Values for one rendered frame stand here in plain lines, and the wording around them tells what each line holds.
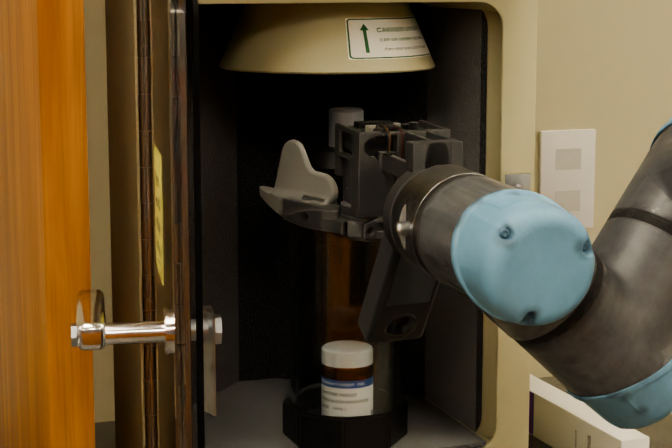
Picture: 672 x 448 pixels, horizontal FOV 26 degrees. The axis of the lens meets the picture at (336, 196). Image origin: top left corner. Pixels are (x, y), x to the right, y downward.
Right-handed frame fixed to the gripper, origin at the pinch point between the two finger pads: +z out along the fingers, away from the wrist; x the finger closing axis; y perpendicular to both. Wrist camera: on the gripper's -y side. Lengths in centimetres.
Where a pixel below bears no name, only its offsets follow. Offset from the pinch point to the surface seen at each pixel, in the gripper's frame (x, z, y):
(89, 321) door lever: 26.2, -33.7, 0.6
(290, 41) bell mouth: 5.0, -2.4, 12.7
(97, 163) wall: 13.1, 36.1, -2.6
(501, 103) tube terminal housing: -11.1, -6.5, 7.9
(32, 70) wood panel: 26.0, -12.4, 11.9
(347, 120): 0.2, -2.1, 6.4
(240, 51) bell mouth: 7.9, 1.5, 11.6
